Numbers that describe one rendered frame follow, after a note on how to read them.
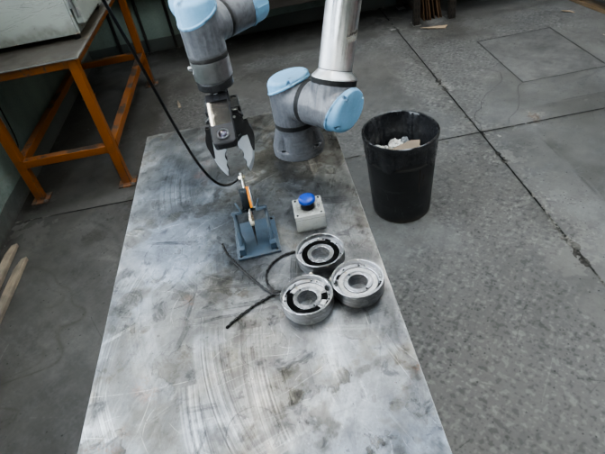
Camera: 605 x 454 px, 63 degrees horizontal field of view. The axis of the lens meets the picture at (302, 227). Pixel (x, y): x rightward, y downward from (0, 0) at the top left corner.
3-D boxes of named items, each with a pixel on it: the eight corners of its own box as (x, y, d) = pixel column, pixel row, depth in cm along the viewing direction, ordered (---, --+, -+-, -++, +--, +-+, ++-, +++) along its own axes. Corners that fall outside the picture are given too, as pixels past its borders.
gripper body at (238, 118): (244, 118, 109) (231, 64, 101) (248, 137, 102) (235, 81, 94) (210, 125, 108) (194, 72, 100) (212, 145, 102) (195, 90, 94)
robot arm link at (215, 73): (230, 59, 91) (185, 69, 91) (235, 83, 94) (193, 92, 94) (227, 46, 97) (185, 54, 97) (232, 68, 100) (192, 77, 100)
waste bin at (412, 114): (446, 221, 231) (451, 140, 203) (375, 234, 231) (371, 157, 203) (423, 179, 257) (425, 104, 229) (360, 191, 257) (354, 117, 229)
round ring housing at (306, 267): (310, 242, 115) (307, 229, 112) (352, 250, 110) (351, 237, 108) (290, 274, 108) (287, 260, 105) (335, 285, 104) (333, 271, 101)
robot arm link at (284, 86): (292, 104, 146) (284, 59, 138) (328, 113, 139) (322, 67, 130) (264, 122, 140) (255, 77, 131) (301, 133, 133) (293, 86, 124)
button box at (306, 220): (327, 227, 118) (325, 211, 115) (297, 232, 118) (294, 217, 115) (321, 206, 124) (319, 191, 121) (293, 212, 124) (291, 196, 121)
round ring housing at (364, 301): (391, 276, 103) (390, 263, 100) (376, 316, 96) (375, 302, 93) (342, 267, 107) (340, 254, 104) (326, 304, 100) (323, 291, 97)
